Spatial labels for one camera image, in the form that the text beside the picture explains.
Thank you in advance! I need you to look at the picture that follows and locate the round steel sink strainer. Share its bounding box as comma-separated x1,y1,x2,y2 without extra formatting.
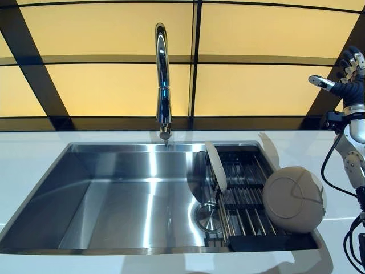
195,201,224,233

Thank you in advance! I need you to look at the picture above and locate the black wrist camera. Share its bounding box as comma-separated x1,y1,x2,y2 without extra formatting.
324,111,347,135

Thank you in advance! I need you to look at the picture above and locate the black looped cable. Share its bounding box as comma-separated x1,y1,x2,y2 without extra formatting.
343,212,365,272

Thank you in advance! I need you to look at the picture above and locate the stainless steel sink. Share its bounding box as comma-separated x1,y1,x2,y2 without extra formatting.
0,141,326,256

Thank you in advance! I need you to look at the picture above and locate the black sink drying rack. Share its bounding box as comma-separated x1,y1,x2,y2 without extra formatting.
205,145,319,252

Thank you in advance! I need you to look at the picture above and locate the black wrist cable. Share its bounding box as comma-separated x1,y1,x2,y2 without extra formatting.
321,139,360,198

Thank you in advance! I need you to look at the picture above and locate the chrome kitchen faucet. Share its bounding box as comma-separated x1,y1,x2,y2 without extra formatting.
155,22,174,141

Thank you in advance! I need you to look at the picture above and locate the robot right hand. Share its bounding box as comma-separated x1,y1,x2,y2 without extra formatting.
309,45,365,108

